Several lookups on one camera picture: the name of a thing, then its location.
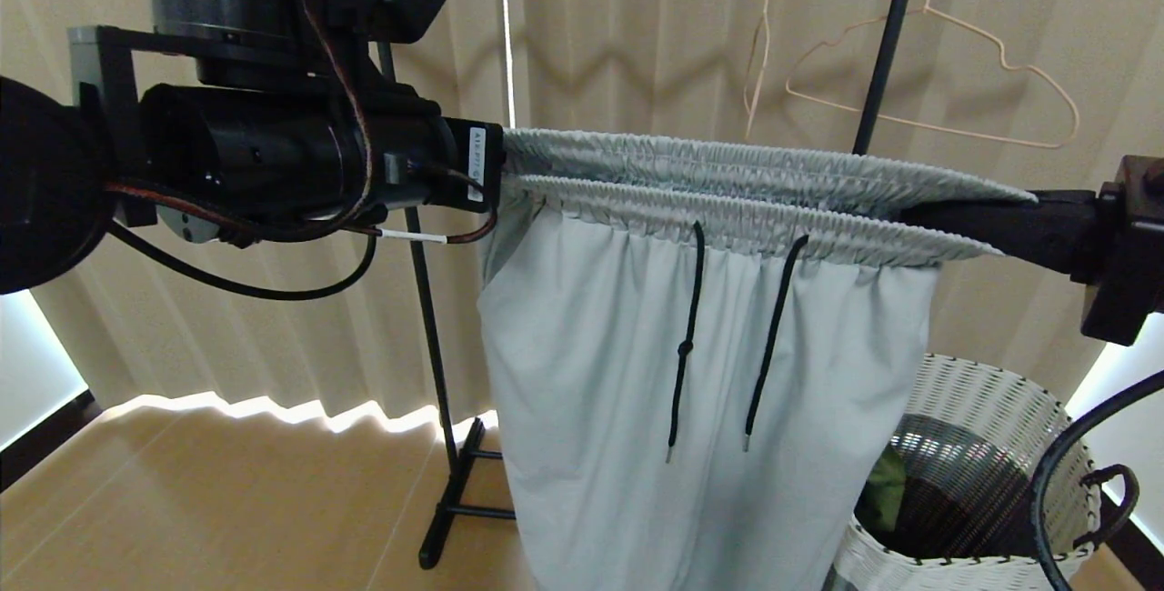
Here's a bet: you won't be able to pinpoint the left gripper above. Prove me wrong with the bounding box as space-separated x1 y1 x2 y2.
139 80 506 225

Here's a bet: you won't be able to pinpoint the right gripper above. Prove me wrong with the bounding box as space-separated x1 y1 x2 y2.
1071 155 1164 346

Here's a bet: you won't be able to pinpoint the pink clothes hanger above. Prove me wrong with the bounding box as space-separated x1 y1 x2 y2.
784 0 1082 152
742 0 783 143

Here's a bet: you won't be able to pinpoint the pale grey shorts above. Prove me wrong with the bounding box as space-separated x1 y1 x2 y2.
477 127 1038 591

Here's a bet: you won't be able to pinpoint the white laundry basket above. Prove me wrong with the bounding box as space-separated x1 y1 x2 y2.
823 353 1142 591

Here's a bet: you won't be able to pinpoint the green garment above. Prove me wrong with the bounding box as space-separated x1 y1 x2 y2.
855 446 910 535

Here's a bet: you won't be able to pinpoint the beige curtain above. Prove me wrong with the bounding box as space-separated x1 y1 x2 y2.
0 0 1164 433

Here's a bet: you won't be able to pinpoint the black cable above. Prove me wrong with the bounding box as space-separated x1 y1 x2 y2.
107 218 379 303
1031 368 1164 591

